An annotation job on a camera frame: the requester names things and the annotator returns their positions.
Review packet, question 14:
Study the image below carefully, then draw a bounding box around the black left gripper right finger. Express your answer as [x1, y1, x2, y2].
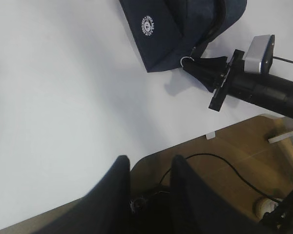
[170, 156, 266, 234]

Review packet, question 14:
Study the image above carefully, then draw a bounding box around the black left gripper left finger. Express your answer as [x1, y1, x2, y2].
[34, 155, 130, 234]

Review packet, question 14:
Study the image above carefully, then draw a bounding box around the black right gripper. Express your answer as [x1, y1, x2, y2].
[184, 49, 261, 112]

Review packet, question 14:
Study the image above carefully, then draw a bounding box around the navy insulated lunch bag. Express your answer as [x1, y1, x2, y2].
[120, 0, 247, 73]

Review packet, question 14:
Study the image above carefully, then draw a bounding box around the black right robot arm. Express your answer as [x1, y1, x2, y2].
[181, 50, 293, 119]

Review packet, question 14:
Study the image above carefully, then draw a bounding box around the wooden table leg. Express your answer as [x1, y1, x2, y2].
[268, 117, 293, 169]

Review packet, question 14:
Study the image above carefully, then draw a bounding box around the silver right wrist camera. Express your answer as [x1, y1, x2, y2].
[244, 35, 275, 75]

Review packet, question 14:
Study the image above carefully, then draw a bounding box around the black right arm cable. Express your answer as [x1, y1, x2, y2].
[273, 56, 293, 66]

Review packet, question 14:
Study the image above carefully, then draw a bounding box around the black floor cable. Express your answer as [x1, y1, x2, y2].
[158, 153, 284, 203]

